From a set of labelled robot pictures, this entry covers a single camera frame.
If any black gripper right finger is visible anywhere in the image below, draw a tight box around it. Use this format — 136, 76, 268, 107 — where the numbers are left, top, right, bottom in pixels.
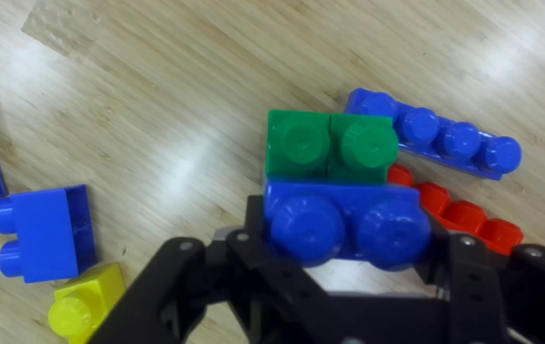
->
419, 231, 545, 344

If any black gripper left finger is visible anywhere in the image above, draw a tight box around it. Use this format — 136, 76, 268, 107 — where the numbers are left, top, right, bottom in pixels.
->
88, 193, 333, 344

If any blue two-stud block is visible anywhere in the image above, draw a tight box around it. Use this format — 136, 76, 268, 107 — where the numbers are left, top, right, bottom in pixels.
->
262, 180, 434, 271
0, 183, 100, 285

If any green square block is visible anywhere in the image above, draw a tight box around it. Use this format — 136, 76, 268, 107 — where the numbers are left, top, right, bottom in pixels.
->
264, 107, 402, 187

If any yellow three-stud block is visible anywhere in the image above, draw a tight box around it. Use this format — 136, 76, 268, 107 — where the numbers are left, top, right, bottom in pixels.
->
46, 260, 128, 344

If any red four-stud block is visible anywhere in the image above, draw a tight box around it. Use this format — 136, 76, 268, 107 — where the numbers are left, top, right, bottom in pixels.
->
384, 162, 526, 258

